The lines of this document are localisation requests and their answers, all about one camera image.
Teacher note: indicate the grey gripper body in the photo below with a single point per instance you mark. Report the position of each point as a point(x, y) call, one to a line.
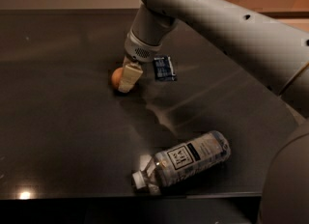
point(140, 50)

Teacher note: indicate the orange fruit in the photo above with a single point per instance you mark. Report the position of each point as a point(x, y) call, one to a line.
point(116, 78)

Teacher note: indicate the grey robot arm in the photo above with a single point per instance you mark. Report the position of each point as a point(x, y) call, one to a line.
point(273, 52)

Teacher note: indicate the blue plastic tea bottle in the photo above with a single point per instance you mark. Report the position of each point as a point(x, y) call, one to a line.
point(181, 162)

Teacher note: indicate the dark blue snack packet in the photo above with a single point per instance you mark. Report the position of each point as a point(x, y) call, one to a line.
point(163, 68)

